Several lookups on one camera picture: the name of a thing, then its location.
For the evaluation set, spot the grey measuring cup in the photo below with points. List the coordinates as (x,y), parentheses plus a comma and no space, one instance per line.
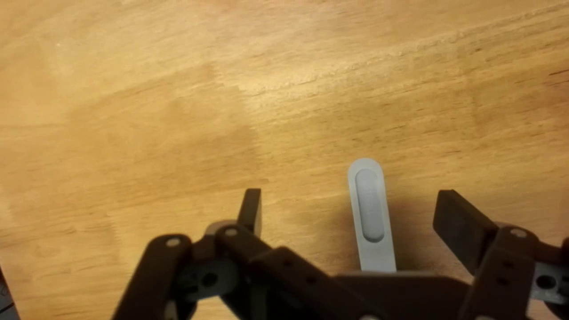
(373,214)

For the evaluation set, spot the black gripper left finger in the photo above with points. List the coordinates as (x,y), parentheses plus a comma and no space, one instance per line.
(179,278)

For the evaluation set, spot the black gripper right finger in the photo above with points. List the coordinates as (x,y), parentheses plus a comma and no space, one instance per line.
(509,273)

